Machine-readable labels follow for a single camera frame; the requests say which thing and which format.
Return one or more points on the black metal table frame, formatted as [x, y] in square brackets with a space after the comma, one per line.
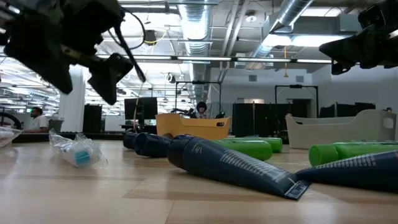
[46, 137]

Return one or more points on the plastic-wrapped toothbrush kit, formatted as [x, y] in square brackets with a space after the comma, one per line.
[7, 135]
[79, 154]

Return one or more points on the black background screens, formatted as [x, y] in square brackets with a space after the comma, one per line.
[345, 110]

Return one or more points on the person seated at desk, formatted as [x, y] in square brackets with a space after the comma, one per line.
[38, 121]

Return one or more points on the long ceiling light strip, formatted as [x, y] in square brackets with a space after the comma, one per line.
[202, 58]

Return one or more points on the yellow plastic bin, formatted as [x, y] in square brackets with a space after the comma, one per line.
[186, 127]

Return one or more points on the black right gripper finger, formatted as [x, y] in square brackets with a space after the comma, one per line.
[373, 46]
[337, 67]

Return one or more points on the white plastic bin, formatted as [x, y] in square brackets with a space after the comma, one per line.
[342, 130]

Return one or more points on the black wheel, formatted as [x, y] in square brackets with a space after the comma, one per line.
[18, 120]

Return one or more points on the person behind yellow bin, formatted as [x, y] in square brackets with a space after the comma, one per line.
[201, 107]

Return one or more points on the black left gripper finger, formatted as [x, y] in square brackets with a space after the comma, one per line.
[37, 59]
[109, 77]

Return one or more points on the black computer monitor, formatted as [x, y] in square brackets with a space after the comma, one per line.
[140, 109]

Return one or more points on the black ceiling device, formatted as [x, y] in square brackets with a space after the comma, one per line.
[150, 36]

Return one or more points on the black cabinet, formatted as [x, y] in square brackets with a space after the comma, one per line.
[92, 118]

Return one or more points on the black background stand frame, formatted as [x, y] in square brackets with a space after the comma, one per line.
[295, 86]
[199, 82]

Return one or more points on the black partition panels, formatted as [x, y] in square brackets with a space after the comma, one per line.
[248, 119]

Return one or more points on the background black robot arm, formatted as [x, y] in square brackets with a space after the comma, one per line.
[220, 115]
[183, 111]

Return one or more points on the green travel shampoo bottle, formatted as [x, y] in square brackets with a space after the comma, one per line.
[275, 144]
[329, 154]
[248, 149]

